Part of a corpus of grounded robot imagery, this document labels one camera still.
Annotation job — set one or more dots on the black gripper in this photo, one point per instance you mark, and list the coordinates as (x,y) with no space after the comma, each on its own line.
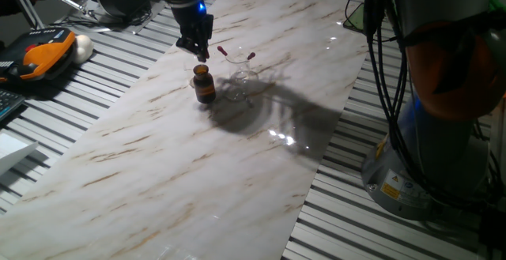
(193,21)

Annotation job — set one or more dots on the metal teleoperation rod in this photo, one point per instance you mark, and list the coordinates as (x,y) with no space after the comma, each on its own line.
(67,1)

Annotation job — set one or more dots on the smartphone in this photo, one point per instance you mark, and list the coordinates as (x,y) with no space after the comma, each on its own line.
(356,19)

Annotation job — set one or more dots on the black sleeved forearm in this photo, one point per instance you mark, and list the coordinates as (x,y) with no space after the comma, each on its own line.
(13,1)

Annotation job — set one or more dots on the silver orange robot arm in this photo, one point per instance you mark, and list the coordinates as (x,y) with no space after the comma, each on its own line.
(435,161)

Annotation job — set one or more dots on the brown glass bottle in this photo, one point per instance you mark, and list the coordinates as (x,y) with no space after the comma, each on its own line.
(205,88)

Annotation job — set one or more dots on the wide clear glass beaker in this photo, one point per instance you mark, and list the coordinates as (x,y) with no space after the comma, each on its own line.
(243,77)

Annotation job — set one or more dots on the white round plastic object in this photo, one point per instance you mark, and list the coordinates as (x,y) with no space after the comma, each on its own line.
(83,48)

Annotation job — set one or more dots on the marble pattern board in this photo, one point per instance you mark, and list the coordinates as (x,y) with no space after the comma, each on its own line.
(138,181)

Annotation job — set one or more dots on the orange black teach pendant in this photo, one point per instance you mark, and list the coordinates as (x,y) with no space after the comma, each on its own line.
(43,52)

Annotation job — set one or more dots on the metal tripod leg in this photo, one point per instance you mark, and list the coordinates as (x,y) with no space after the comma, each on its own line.
(25,5)

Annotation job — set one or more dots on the dark computer keyboard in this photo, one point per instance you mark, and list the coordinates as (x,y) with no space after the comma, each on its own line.
(8,104)

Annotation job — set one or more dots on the white paper sheet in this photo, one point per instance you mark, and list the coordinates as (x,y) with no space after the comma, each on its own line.
(12,151)

